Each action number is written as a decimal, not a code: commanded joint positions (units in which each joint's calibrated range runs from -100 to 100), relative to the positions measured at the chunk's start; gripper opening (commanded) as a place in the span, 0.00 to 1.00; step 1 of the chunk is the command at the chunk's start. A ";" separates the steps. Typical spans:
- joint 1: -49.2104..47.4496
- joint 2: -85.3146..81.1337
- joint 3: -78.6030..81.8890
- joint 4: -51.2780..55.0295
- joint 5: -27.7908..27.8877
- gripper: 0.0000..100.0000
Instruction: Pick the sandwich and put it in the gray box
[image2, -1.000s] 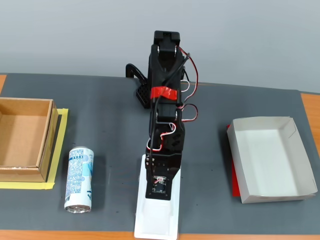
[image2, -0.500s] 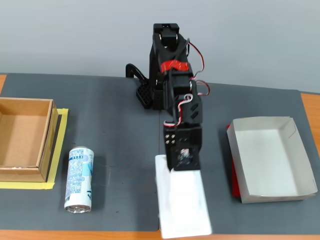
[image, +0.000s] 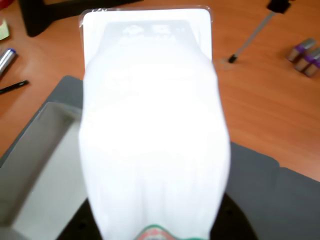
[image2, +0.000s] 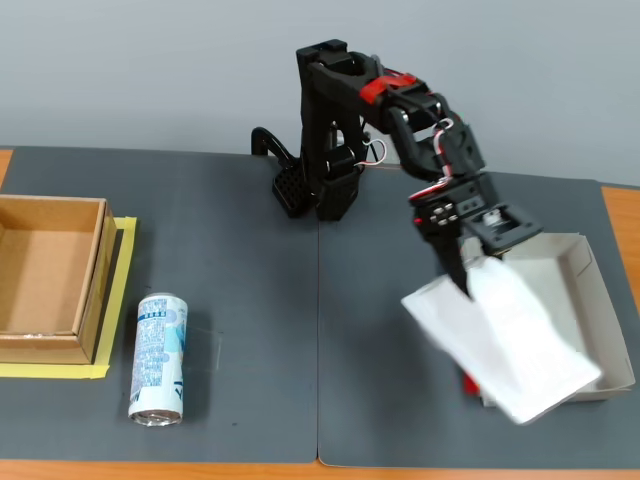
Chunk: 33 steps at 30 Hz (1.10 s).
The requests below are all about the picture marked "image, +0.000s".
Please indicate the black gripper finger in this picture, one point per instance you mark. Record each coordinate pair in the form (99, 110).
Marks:
(232, 222)
(80, 225)

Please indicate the white plastic blister package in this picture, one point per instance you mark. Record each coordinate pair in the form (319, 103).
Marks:
(155, 125)

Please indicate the gray paper box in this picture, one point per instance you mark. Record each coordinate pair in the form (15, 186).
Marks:
(37, 175)

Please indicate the thin black pen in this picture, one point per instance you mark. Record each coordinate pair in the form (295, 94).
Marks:
(15, 86)

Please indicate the purple and silver battery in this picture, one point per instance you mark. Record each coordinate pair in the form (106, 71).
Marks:
(308, 60)
(301, 48)
(313, 68)

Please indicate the silver marker with blue cap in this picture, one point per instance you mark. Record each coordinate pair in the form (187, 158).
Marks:
(6, 61)

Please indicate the silver tripod leg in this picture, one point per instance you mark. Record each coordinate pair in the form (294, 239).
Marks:
(252, 37)

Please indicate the pale yellow sticky note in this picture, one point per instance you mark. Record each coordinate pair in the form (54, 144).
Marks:
(3, 31)

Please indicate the black stand foot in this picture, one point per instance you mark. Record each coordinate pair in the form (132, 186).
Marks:
(37, 15)

